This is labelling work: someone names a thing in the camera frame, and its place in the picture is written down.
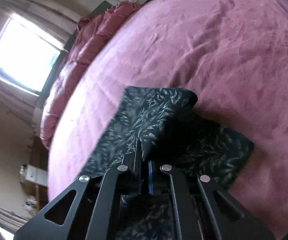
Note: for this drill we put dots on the beige curtain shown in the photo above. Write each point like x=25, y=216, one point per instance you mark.
x=51, y=17

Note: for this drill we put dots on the dark pink quilted duvet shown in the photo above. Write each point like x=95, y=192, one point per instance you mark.
x=93, y=34

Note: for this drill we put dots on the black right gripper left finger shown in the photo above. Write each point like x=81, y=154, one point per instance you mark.
x=89, y=207

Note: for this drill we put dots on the bright window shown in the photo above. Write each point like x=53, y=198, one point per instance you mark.
x=27, y=53

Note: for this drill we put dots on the pink bed sheet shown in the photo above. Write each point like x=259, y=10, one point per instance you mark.
x=232, y=53

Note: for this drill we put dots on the black leaf-print pants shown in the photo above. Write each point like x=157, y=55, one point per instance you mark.
x=171, y=133

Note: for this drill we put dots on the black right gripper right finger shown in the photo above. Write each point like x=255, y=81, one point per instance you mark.
x=201, y=209

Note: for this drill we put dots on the white box on shelf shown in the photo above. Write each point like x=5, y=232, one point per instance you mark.
x=34, y=175

